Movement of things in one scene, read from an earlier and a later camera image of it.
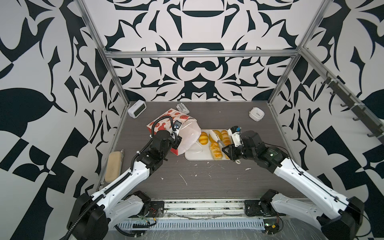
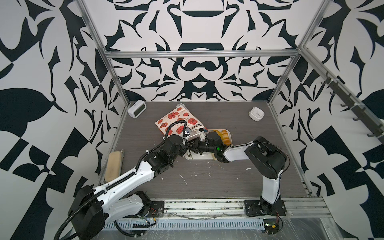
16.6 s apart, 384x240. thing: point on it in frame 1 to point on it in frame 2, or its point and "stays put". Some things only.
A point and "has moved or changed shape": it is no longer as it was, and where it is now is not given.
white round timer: (256, 114) stays put
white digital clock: (137, 109) stays put
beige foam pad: (113, 167) stays put
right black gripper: (233, 150) to (197, 145)
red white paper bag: (190, 131) has moved or changed shape
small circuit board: (271, 226) stays put
